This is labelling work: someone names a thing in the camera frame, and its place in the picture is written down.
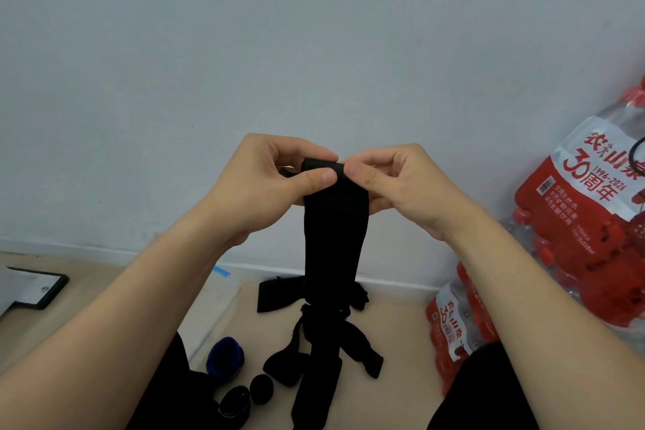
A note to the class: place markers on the person's right thumb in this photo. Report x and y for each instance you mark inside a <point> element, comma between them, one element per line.
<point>368,177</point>

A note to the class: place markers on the person's right leg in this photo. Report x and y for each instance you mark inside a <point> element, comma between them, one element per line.
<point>483,389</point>

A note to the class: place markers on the person's left leg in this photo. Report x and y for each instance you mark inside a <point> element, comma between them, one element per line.
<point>171,394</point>

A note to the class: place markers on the blue tape piece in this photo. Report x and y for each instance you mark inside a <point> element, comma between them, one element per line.
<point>221,271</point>

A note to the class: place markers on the small rolled black sock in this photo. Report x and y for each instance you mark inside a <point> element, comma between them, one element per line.
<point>261,389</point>

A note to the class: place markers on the rolled black grey sock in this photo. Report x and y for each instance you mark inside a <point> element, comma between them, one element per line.
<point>235,403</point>

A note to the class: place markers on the person's right forearm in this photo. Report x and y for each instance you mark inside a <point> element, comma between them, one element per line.
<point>544,324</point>

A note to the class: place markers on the person's left thumb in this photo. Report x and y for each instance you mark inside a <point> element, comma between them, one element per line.
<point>312,181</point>

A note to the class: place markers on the rolled blue sock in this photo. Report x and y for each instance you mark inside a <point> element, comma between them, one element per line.
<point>225,359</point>

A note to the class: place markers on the black clipboard with paper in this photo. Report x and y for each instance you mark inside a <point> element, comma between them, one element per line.
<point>30,288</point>

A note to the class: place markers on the person's left hand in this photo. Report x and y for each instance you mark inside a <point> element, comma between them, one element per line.
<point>247,188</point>

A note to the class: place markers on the person's right hand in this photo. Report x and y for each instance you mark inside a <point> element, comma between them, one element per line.
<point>413,188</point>

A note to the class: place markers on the person's left forearm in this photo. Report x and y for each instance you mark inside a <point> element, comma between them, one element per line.
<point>111,329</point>

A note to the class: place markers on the white flat board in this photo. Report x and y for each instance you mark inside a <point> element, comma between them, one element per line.
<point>214,308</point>

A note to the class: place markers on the small red water bottle pack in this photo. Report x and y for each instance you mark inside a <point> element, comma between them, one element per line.
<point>456,329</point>

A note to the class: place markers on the large red water bottle pack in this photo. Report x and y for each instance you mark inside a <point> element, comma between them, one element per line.
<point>589,223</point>

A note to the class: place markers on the long black sock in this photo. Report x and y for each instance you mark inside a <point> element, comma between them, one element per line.
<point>335,233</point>

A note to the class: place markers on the person's leg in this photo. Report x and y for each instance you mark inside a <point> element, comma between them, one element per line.
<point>171,394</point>
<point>483,389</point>

